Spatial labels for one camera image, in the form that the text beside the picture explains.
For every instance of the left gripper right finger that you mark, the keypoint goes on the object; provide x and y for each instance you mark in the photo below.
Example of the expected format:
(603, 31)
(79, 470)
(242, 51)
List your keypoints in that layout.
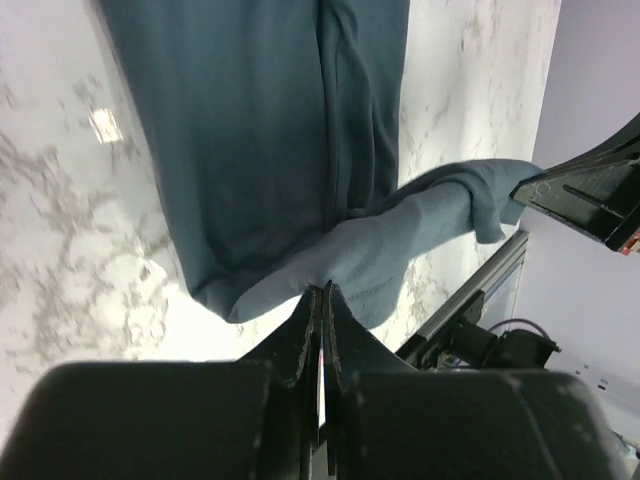
(388, 420)

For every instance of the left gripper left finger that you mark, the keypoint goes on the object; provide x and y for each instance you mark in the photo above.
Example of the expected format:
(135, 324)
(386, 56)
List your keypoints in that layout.
(252, 418)

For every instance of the aluminium extrusion rail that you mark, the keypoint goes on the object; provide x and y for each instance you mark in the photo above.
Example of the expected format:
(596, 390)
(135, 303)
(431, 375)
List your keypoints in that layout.
(421, 350)

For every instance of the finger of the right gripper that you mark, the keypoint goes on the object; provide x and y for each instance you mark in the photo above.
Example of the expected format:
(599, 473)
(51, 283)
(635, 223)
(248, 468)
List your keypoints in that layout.
(595, 193)

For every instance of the dark blue-grey t-shirt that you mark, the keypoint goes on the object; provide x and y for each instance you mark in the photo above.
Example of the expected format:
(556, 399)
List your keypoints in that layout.
(273, 127)

